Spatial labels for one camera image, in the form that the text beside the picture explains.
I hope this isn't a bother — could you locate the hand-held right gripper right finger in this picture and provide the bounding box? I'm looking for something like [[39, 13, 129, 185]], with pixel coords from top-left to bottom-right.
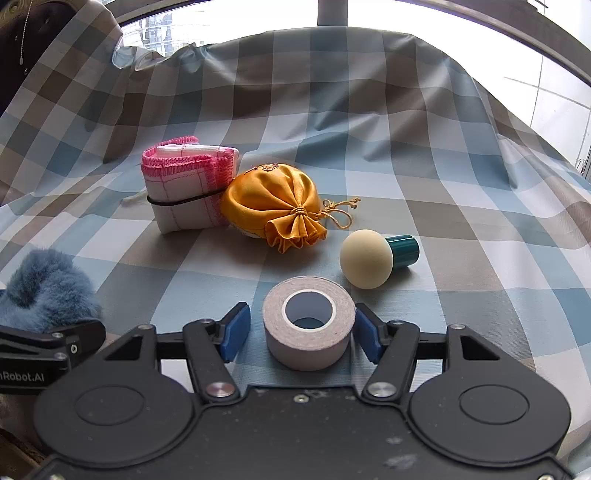
[[355, 304, 502, 401]]

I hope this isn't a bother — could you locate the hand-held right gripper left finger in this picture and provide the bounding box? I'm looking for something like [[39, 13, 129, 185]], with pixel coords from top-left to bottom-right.
[[99, 302, 251, 403]]

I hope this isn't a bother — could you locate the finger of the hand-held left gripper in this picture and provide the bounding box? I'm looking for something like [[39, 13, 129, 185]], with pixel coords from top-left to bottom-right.
[[0, 320, 107, 370]]

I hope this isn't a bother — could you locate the blue fluffy plush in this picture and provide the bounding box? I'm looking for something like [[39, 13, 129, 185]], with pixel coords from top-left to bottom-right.
[[0, 249, 103, 334]]

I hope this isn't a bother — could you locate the beige tape roll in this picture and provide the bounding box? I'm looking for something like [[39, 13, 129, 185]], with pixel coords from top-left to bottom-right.
[[263, 275, 357, 373]]

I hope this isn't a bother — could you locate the orange satin drawstring pouch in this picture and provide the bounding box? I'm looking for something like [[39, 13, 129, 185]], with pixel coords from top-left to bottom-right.
[[219, 162, 362, 254]]

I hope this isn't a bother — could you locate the pink-edged white cloth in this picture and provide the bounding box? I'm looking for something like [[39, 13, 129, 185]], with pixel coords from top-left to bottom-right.
[[141, 135, 241, 235]]

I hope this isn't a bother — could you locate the blue beige checked tablecloth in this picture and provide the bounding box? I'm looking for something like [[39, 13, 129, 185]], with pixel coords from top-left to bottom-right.
[[0, 0, 591, 467]]

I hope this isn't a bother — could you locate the dark upholstered chair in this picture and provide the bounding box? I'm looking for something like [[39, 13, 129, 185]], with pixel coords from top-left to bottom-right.
[[0, 0, 123, 116]]

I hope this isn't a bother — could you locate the cream sponge stamp teal handle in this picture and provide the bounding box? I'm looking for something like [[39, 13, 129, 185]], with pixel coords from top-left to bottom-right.
[[340, 229, 420, 291]]

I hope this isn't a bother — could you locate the metal pull chain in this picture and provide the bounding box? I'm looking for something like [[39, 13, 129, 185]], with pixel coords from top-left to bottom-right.
[[19, 0, 32, 64]]

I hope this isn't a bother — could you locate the dark window frame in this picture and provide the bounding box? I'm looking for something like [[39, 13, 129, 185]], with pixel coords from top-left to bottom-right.
[[113, 0, 591, 88]]

